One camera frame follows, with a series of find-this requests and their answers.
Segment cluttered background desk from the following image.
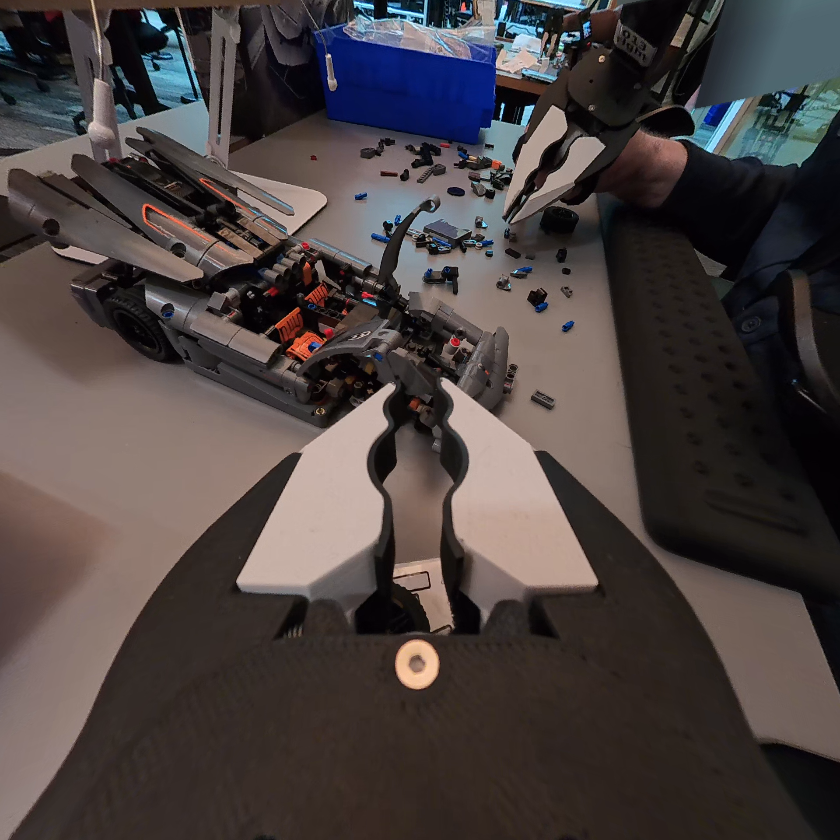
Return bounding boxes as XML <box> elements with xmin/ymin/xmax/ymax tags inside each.
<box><xmin>494</xmin><ymin>20</ymin><xmax>581</xmax><ymax>96</ymax></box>

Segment person's right hand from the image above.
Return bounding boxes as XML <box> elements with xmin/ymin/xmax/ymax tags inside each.
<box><xmin>591</xmin><ymin>125</ymin><xmax>691</xmax><ymax>209</ymax></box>

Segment black perforated mat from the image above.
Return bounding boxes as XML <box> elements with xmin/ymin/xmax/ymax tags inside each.
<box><xmin>599</xmin><ymin>196</ymin><xmax>840</xmax><ymax>601</ymax></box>

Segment person's right forearm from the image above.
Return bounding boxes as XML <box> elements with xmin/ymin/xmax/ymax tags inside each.
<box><xmin>663</xmin><ymin>140</ymin><xmax>818</xmax><ymax>265</ymax></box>

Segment white book stand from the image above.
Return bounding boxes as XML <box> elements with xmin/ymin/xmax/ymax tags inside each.
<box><xmin>49</xmin><ymin>5</ymin><xmax>329</xmax><ymax>265</ymax></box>

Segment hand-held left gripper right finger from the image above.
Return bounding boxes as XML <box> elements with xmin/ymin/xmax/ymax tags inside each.
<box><xmin>435</xmin><ymin>378</ymin><xmax>600</xmax><ymax>634</ymax></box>

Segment person's navy jacket torso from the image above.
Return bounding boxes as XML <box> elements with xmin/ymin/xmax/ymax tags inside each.
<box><xmin>718</xmin><ymin>115</ymin><xmax>840</xmax><ymax>460</ymax></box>

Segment grey lego car model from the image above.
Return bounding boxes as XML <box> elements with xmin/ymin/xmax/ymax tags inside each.
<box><xmin>7</xmin><ymin>126</ymin><xmax>521</xmax><ymax>429</ymax></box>

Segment clear plastic bags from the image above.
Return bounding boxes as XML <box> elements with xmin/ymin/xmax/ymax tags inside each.
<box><xmin>341</xmin><ymin>13</ymin><xmax>497</xmax><ymax>61</ymax></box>

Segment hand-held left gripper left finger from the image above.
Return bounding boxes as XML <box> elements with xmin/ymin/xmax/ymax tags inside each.
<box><xmin>235</xmin><ymin>382</ymin><xmax>403</xmax><ymax>636</ymax></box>

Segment blue storage bin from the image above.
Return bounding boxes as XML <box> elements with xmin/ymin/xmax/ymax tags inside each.
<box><xmin>314</xmin><ymin>23</ymin><xmax>497</xmax><ymax>145</ymax></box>

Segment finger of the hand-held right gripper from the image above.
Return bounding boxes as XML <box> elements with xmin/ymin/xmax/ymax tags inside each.
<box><xmin>511</xmin><ymin>104</ymin><xmax>573</xmax><ymax>210</ymax></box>
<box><xmin>504</xmin><ymin>134</ymin><xmax>608</xmax><ymax>225</ymax></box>

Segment scattered loose lego pieces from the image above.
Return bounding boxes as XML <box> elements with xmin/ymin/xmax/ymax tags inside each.
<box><xmin>308</xmin><ymin>136</ymin><xmax>580</xmax><ymax>412</ymax></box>

